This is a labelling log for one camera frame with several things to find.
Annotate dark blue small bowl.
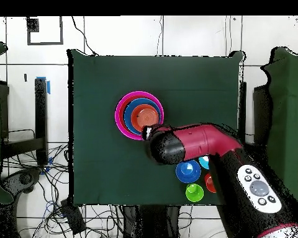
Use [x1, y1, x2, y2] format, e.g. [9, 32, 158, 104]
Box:
[175, 159, 202, 184]

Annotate orange small bowl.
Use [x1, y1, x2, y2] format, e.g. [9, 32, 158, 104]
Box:
[130, 104, 160, 133]

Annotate black floor stand base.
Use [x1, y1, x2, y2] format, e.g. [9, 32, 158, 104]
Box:
[1, 167, 43, 195]

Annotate pink large bowl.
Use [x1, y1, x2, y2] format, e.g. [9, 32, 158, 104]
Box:
[114, 90, 165, 141]

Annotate orange plastic cup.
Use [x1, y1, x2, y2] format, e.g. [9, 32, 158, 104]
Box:
[204, 172, 217, 193]

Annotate black power strip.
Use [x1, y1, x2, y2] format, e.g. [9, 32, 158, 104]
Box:
[60, 198, 87, 235]

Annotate black cable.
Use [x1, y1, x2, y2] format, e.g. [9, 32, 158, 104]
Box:
[71, 15, 98, 57]

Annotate dark green tablecloth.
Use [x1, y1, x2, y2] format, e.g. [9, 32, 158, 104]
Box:
[67, 48, 244, 206]

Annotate blue medium bowl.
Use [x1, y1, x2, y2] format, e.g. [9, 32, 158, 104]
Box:
[123, 97, 162, 136]

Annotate green plastic cup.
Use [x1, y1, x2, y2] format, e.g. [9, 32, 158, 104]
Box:
[185, 183, 205, 203]

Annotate black post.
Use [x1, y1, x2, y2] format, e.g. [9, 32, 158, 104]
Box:
[238, 81, 248, 143]

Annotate black square floor frame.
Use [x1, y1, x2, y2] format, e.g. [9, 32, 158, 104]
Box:
[26, 15, 65, 46]

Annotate black frame with blue tape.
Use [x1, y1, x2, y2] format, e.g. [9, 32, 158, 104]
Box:
[0, 76, 52, 175]

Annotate light blue small bowl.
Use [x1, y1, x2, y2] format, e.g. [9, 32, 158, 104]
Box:
[198, 155, 210, 170]

